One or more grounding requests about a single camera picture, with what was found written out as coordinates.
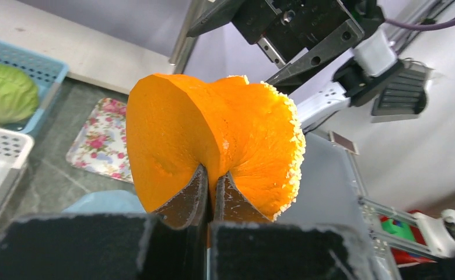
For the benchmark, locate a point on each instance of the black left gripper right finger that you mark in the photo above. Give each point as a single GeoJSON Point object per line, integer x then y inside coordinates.
{"type": "Point", "coordinates": [232, 206]}

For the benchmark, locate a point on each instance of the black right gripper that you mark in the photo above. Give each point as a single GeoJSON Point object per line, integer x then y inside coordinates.
{"type": "Point", "coordinates": [282, 29]}

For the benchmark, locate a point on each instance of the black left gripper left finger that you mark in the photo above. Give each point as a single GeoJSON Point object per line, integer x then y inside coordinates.
{"type": "Point", "coordinates": [189, 206]}

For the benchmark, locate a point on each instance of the orange pumpkin slice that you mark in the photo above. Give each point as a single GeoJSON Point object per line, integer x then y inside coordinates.
{"type": "Point", "coordinates": [174, 123]}

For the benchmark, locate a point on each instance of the small green cabbage head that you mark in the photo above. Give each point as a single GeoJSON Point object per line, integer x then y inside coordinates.
{"type": "Point", "coordinates": [19, 98]}

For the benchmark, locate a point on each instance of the light blue printed grocery bag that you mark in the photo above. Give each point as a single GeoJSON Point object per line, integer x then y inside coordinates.
{"type": "Point", "coordinates": [110, 201]}

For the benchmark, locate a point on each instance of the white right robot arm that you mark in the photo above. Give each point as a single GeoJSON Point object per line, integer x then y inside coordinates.
{"type": "Point", "coordinates": [359, 82]}

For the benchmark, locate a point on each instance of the floral pattern tray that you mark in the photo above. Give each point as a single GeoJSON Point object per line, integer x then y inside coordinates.
{"type": "Point", "coordinates": [100, 145]}

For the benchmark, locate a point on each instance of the red green toy object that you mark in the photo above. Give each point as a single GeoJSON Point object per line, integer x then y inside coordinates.
{"type": "Point", "coordinates": [405, 231]}

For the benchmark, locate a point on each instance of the white two-tier metal shelf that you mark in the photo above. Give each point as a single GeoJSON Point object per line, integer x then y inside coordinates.
{"type": "Point", "coordinates": [92, 56]}

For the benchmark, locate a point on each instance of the blue perforated plastic basket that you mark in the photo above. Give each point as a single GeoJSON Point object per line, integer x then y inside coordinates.
{"type": "Point", "coordinates": [46, 72]}

